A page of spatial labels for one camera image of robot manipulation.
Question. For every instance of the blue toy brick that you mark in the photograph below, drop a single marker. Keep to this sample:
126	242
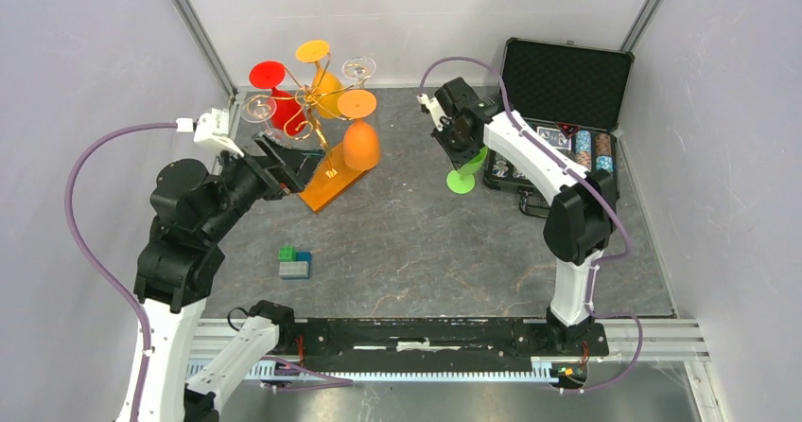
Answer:
304	256

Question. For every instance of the wooden rack base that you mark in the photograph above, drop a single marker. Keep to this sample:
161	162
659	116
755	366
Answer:
334	176

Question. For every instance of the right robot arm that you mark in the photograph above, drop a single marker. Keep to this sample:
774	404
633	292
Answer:
581	202

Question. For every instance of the yellow-orange plastic wine glass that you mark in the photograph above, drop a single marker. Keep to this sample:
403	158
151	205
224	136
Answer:
325	89

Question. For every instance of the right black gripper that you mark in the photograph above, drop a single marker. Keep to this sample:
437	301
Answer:
459	158

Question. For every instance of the orange plastic wine glass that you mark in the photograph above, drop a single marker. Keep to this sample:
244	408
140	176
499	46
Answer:
361	147

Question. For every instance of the green plastic wine glass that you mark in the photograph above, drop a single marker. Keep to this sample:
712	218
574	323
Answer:
462	180

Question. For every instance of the green toy brick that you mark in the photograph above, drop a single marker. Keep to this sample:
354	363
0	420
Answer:
287	254

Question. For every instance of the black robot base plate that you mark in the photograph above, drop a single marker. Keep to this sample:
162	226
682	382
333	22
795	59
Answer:
432	345

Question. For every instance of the red plastic wine glass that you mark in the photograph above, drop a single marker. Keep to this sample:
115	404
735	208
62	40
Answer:
288	114

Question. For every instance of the clear wine glass back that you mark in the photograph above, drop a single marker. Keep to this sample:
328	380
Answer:
359	70

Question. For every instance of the black poker chip case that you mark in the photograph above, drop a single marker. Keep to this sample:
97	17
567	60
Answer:
578	90

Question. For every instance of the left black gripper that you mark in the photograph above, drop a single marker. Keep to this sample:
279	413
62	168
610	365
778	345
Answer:
298	166

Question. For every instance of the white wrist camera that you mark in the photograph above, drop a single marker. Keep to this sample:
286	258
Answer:
432	107
211	131

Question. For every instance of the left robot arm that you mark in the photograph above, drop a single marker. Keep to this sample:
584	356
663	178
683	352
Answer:
194	210

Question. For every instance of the grey toy brick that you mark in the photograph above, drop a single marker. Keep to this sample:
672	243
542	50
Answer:
292	270

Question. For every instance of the clear wine glass left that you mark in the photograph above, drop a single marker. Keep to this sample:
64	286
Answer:
259	109

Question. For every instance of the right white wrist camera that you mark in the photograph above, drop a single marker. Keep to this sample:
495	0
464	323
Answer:
432	107

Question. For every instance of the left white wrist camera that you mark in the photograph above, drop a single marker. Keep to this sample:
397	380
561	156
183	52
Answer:
211	131

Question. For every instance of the playing card deck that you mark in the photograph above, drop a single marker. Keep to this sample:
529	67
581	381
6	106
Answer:
555	138

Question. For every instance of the clear wine glass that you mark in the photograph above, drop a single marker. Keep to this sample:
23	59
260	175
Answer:
259	109
359	70

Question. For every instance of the gold wire glass rack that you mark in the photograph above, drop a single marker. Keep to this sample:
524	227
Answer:
313	120

